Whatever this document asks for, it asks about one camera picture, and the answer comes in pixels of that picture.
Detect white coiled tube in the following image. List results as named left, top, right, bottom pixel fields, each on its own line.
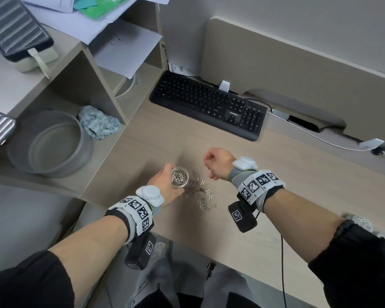
left=115, top=75, right=138, bottom=99

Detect black right sleeve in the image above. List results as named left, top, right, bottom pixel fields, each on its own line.
left=308, top=219, right=385, bottom=308

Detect pale blue crumpled cloth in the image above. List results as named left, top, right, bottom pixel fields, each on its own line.
left=78, top=105, right=121, bottom=141

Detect black left sleeve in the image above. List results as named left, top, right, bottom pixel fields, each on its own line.
left=0, top=250, right=75, bottom=308

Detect person's right hand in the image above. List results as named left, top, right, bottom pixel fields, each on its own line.
left=204, top=148, right=237, bottom=182

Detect white box with strap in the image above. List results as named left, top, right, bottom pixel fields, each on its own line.
left=14, top=47, right=58, bottom=79

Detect grey marker wristband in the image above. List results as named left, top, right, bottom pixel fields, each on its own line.
left=105, top=195, right=154, bottom=244
left=230, top=169, right=286, bottom=213

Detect clear jar with label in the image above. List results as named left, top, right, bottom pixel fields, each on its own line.
left=341, top=214, right=374, bottom=233

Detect white printed paper slip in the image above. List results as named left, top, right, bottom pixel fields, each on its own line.
left=167, top=62, right=196, bottom=77

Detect green packet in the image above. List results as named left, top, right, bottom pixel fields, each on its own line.
left=78, top=0, right=132, bottom=20

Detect white round tracker puck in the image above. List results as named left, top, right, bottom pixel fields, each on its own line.
left=232, top=156, right=258, bottom=172
left=135, top=185, right=165, bottom=207

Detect person's grey trousers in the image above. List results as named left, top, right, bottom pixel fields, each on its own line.
left=128, top=253, right=261, bottom=308

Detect person's left hand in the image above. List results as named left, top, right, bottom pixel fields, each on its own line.
left=146, top=163, right=184, bottom=207

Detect beige desk divider panel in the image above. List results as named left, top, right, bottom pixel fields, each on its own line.
left=200, top=16, right=385, bottom=150

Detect black ribbed device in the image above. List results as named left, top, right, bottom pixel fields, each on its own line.
left=0, top=0, right=54, bottom=63

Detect person's right forearm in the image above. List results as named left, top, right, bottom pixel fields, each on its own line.
left=264, top=189, right=346, bottom=264

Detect black camera cable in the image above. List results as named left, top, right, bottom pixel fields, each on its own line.
left=281, top=235, right=288, bottom=308

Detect black sleeve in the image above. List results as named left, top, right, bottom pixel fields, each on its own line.
left=0, top=250, right=75, bottom=308
left=308, top=219, right=385, bottom=308

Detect black keyboard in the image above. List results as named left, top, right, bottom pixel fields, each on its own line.
left=149, top=70, right=268, bottom=142

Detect white cable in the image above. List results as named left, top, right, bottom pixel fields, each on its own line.
left=266, top=112, right=368, bottom=152

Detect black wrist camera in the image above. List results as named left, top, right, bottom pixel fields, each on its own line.
left=124, top=232, right=157, bottom=271
left=228, top=200, right=258, bottom=234

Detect person's left forearm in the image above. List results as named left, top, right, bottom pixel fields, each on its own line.
left=48, top=214, right=130, bottom=308

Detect white paper stack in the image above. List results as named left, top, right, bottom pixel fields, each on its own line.
left=19, top=0, right=76, bottom=13

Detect pile of silver paper clips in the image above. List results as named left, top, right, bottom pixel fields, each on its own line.
left=176, top=171, right=219, bottom=213

